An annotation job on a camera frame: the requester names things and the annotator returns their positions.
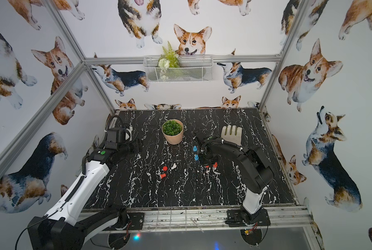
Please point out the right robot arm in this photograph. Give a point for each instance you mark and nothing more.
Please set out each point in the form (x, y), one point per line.
(256, 173)

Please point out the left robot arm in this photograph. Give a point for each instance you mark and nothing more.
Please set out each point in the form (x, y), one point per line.
(60, 228)

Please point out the beige plant pot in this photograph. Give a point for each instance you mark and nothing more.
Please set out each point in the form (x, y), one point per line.
(174, 140)

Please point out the green succulent plant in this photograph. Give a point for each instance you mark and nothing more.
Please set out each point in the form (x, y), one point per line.
(172, 128)

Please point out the green fern with flower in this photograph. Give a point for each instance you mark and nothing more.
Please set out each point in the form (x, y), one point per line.
(168, 64)

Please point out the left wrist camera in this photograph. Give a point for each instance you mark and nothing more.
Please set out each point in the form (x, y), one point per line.
(128, 133)

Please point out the white wire wall basket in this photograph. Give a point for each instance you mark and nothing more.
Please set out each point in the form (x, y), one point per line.
(181, 69)

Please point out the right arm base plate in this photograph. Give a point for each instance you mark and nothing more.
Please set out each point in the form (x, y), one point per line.
(241, 218)

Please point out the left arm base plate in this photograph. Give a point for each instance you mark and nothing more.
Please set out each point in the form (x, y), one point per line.
(135, 222)

